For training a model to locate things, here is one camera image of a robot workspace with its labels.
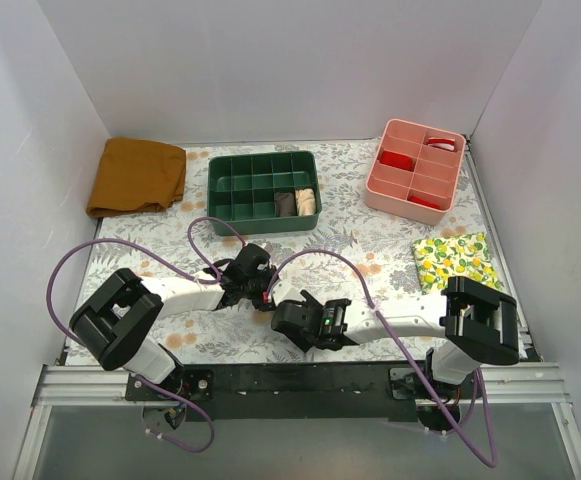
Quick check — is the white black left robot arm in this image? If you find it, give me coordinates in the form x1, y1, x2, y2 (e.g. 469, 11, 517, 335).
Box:
69, 265, 276, 400

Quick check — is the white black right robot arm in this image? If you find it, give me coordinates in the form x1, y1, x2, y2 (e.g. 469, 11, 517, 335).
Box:
272, 276, 520, 398

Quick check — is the grey rolled underwear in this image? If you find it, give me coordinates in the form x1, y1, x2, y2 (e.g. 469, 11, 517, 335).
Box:
274, 192, 297, 218

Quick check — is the beige rolled underwear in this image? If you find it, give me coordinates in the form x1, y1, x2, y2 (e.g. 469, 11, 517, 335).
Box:
295, 188, 316, 216

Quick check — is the floral patterned table mat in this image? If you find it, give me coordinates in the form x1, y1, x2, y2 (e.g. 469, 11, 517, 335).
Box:
80, 140, 491, 364

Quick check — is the green divided organizer box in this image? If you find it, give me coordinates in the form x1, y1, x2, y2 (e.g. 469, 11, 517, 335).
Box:
207, 151, 322, 236

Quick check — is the lemon print folded cloth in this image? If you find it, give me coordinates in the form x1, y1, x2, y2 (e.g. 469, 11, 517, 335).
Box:
411, 233, 504, 294

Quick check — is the red cloth front compartment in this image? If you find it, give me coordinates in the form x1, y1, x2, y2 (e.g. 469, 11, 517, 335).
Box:
408, 196, 442, 210

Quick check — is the brown folded cloth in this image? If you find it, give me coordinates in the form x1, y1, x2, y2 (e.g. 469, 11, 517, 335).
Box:
86, 137, 187, 218

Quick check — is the pink divided organizer box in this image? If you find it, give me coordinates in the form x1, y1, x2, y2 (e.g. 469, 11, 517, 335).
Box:
364, 119, 466, 226

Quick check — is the red white rolled cloth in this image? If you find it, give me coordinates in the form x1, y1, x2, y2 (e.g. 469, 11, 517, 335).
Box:
425, 136, 456, 152

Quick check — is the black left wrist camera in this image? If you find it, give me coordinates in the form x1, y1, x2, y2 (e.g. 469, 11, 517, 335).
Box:
225, 243, 270, 278

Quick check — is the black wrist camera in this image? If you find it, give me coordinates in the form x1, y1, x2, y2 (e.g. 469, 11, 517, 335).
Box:
269, 280, 323, 343
225, 243, 270, 278

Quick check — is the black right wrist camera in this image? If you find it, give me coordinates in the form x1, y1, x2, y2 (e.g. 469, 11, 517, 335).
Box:
269, 280, 323, 343

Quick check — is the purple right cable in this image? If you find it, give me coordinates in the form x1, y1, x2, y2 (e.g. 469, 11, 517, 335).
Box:
269, 249, 500, 469

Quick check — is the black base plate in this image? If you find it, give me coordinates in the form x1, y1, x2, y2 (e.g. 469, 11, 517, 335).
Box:
124, 362, 484, 424

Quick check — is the aluminium frame rail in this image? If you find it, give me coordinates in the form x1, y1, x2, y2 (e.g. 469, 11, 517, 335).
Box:
15, 362, 581, 479

